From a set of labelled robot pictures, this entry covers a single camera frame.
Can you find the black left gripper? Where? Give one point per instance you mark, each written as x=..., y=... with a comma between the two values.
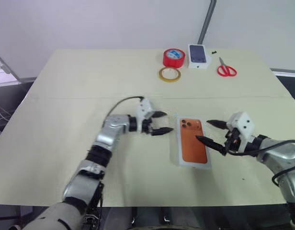
x=147, y=125

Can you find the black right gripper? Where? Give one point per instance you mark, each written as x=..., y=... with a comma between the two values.
x=233, y=141

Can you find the orange phone box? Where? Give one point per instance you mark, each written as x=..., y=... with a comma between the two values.
x=193, y=153

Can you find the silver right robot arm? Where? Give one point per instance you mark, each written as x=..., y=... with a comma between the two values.
x=281, y=155

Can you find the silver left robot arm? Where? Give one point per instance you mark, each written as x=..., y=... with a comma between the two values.
x=109, y=134

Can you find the white box with dark phone print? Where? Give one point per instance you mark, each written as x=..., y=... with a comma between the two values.
x=197, y=54

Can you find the yellow clear tape roll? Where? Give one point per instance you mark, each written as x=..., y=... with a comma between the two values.
x=162, y=76

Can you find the red tape roll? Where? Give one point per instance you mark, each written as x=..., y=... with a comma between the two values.
x=172, y=62

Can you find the small black object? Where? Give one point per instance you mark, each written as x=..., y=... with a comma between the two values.
x=214, y=52

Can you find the dark side table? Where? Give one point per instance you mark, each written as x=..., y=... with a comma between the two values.
x=290, y=82

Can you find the grey metal pole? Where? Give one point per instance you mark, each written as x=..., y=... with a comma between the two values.
x=206, y=21

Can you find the grey laptop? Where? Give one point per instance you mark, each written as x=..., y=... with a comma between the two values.
x=2, y=72

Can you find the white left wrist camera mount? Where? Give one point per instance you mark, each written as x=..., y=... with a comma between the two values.
x=144, y=107

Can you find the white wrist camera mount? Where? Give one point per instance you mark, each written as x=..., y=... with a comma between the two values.
x=144, y=107
x=243, y=122

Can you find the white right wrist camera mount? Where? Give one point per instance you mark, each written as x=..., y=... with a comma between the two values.
x=243, y=122

